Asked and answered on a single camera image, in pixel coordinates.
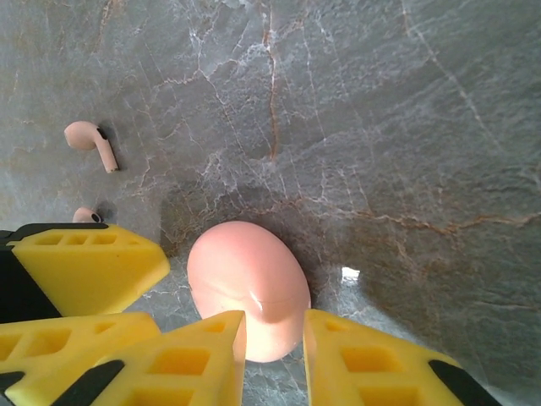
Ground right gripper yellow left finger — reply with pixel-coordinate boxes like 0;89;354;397
50;310;248;406

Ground pink wireless earbud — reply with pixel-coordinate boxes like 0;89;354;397
63;120;121;174
71;206;105;225

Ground pink earbud charging case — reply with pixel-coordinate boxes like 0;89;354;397
186;220;313;364

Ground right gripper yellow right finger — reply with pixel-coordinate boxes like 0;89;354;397
303;308;504;406

